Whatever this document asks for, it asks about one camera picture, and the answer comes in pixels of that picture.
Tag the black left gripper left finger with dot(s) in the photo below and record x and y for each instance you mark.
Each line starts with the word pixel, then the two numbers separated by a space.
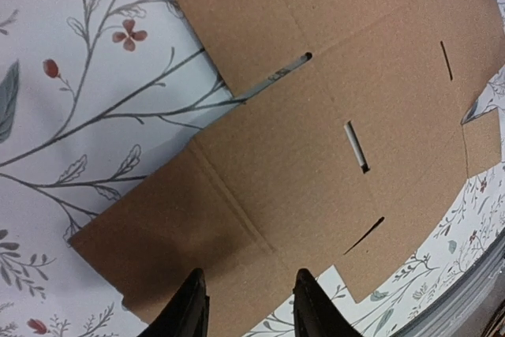
pixel 186 313

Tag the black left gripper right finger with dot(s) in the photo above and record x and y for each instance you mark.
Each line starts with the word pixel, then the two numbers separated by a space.
pixel 314 313

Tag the brown cardboard box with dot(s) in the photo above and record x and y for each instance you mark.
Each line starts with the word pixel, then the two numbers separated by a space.
pixel 347 147

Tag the floral patterned table mat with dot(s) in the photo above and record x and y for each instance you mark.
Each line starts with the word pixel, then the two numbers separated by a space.
pixel 96 96

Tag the aluminium front rail base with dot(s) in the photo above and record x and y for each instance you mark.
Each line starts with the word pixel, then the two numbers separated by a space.
pixel 445 316

